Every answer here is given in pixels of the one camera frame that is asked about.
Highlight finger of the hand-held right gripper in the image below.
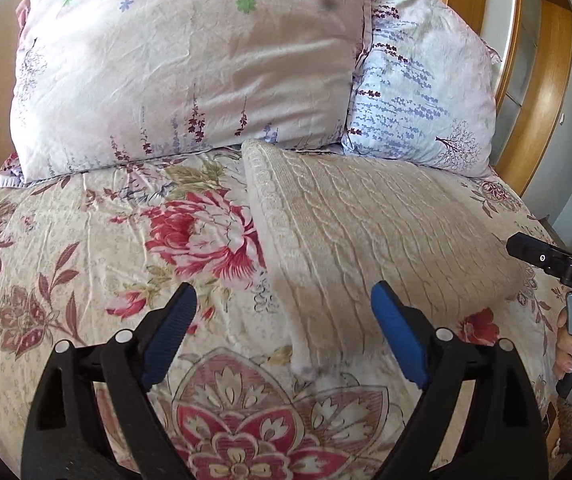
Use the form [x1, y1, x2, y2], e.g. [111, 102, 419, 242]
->
[506, 232, 572, 276]

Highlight pale blue lavender print pillow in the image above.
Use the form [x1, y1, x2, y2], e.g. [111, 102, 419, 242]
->
[341, 0, 501, 178]

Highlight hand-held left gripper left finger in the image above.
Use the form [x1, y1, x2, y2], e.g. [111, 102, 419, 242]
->
[21, 282, 199, 480]

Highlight pink floral print pillow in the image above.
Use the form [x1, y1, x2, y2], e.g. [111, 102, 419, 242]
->
[10, 0, 371, 184]

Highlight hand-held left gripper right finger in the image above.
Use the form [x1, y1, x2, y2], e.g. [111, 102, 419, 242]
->
[370, 280, 550, 480]

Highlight wooden headboard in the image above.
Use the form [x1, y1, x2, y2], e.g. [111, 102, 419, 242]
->
[440, 0, 572, 196]

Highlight floral bed sheet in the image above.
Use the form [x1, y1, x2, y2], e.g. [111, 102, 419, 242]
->
[0, 145, 572, 480]

